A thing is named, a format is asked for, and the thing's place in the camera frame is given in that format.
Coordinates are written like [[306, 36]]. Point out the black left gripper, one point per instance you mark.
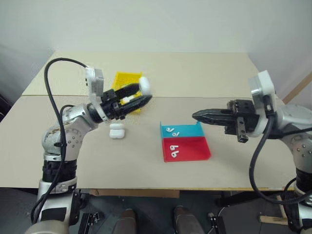
[[113, 106]]

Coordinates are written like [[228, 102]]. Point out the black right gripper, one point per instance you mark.
[[245, 122]]

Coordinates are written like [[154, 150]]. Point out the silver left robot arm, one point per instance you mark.
[[70, 136]]

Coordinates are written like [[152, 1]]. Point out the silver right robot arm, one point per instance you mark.
[[299, 146]]

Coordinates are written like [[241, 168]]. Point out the yellow plastic tray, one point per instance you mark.
[[124, 79]]

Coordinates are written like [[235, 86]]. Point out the teal brick-pattern tray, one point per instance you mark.
[[187, 131]]

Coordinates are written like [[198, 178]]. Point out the red brick-pattern tray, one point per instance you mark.
[[192, 148]]

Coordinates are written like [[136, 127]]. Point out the white earbud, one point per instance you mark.
[[168, 129], [176, 133], [174, 147], [174, 155]]

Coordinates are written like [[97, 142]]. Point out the wooden slat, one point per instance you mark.
[[297, 89]]

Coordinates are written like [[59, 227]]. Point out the brown cardboard strip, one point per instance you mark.
[[136, 193]]

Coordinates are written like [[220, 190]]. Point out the black stand with white marks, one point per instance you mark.
[[215, 223], [90, 223]]

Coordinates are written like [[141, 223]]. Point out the dark brown rounded shape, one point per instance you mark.
[[187, 221], [125, 221]]

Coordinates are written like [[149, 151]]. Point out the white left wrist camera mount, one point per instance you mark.
[[96, 83]]

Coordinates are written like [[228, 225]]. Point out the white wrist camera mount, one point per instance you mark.
[[96, 83], [262, 83]]

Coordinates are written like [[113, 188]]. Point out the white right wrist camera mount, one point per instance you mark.
[[262, 83]]

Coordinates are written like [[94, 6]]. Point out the black table frame bar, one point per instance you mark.
[[243, 198]]

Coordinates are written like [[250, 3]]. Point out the light wooden frame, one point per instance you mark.
[[274, 219]]

